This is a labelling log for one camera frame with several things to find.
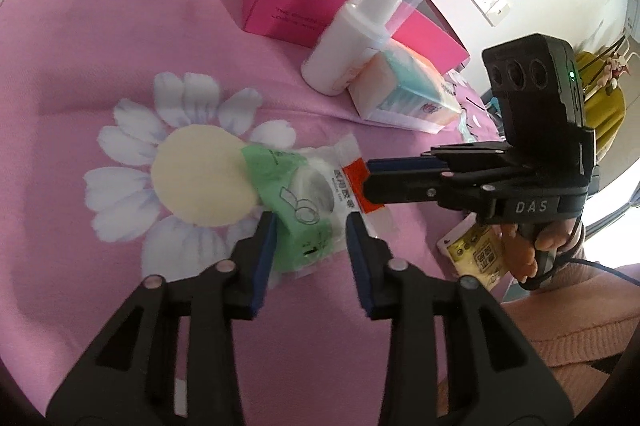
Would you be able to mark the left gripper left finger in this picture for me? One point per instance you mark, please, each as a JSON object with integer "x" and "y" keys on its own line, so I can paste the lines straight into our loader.
{"x": 166, "y": 356}

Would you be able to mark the white pump lotion bottle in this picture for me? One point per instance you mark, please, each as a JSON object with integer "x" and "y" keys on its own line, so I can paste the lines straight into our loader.
{"x": 358, "y": 31}

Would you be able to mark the black camera box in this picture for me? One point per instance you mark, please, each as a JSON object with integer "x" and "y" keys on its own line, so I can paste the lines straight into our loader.
{"x": 535, "y": 81}

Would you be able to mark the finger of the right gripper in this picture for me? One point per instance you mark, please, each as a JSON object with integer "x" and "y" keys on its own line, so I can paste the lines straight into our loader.
{"x": 457, "y": 158}
{"x": 449, "y": 189}

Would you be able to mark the pink sweater right forearm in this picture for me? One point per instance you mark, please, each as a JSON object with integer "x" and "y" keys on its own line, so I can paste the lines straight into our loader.
{"x": 580, "y": 324}

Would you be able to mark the pink floral bedsheet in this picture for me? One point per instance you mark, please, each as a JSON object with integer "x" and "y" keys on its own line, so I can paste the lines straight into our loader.
{"x": 92, "y": 92}

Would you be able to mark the right hand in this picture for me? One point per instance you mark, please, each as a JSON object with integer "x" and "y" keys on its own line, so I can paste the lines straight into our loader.
{"x": 519, "y": 253}

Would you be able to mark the pastel tissue pack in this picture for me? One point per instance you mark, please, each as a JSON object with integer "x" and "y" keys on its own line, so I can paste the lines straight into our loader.
{"x": 400, "y": 88}

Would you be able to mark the yellow hanging coat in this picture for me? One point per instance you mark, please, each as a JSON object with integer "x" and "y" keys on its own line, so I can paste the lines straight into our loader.
{"x": 605, "y": 102}

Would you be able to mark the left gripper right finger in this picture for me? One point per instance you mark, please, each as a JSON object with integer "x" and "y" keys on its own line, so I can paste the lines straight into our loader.
{"x": 455, "y": 357}

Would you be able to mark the medical mask packet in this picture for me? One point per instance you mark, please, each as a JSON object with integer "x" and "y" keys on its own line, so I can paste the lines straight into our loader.
{"x": 312, "y": 191}

